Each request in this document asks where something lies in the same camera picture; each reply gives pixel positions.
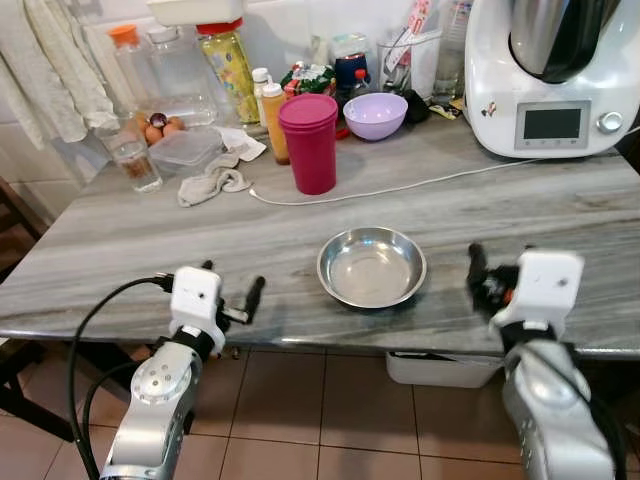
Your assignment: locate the crumpled grey rag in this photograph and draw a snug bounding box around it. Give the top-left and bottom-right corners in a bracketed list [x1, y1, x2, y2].
[177, 167, 253, 209]

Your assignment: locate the white box under table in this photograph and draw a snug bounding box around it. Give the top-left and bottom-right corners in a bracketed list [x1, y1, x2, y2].
[385, 350, 502, 390]

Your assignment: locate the round steel bowl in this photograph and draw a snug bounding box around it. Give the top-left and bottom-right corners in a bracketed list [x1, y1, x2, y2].
[317, 227, 428, 310]

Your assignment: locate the clear plastic food container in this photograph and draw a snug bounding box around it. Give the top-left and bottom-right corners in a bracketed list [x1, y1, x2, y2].
[149, 128, 226, 180]

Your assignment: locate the clear drinking glass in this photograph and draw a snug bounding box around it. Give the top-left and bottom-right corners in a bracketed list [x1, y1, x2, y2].
[106, 130, 164, 194]

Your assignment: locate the white paper napkin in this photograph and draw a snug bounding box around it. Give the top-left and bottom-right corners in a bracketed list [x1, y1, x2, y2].
[214, 126, 269, 162]

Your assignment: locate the orange juice bottle white cap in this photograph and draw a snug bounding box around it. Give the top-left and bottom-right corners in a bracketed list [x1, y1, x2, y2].
[261, 82, 292, 167]

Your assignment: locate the magenta plastic cup with lid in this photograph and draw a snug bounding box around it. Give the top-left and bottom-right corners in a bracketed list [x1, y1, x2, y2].
[278, 93, 340, 196]

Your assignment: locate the white kitchen cooking machine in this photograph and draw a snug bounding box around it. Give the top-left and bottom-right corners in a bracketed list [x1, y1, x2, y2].
[464, 0, 640, 161]

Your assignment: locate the lilac plastic bowl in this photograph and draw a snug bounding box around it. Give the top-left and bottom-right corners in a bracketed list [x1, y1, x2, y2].
[342, 93, 409, 141]

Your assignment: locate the clear jug with orange cap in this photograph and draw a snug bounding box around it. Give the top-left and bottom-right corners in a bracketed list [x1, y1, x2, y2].
[107, 24, 218, 127]

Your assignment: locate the yellow bottle with red cap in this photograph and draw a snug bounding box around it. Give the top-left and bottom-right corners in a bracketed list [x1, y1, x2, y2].
[196, 18, 262, 127]

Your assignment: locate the clear plastic utensil holder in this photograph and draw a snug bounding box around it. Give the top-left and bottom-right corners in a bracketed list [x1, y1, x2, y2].
[377, 28, 444, 100]

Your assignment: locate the tall clear plastic bottle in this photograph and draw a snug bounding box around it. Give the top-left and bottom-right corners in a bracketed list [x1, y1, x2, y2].
[436, 0, 472, 102]

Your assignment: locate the green snack packet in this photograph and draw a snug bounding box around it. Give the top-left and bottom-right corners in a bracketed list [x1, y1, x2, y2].
[281, 62, 337, 100]

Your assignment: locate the dark blue jar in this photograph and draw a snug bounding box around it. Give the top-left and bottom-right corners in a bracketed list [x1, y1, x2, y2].
[332, 34, 374, 102]

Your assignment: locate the red and white packet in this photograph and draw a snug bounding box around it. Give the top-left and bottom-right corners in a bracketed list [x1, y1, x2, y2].
[404, 0, 437, 63]

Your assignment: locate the hanging beige towel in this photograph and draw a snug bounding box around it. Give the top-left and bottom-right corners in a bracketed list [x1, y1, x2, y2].
[0, 0, 120, 147]

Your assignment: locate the white plastic tub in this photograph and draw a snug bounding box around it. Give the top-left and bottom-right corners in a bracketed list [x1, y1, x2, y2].
[147, 0, 245, 27]

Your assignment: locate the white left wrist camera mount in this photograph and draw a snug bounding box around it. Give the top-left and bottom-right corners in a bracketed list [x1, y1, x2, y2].
[169, 266, 225, 352]

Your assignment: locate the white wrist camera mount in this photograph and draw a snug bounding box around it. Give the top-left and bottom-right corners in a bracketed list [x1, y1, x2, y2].
[169, 266, 225, 352]
[489, 250, 586, 337]

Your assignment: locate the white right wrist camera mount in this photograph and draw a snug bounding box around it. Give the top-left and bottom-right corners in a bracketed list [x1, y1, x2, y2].
[489, 250, 586, 337]

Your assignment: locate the thin white power cable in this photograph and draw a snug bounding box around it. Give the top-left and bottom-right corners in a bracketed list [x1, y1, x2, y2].
[247, 125, 640, 208]

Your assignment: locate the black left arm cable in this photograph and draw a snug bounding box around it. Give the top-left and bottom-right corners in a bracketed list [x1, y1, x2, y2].
[67, 274, 177, 480]

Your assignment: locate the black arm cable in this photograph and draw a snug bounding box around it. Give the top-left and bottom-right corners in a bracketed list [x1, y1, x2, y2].
[67, 274, 177, 480]
[530, 340, 629, 480]

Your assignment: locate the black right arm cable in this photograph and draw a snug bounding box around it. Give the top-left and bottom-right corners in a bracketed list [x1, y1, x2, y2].
[530, 340, 629, 480]

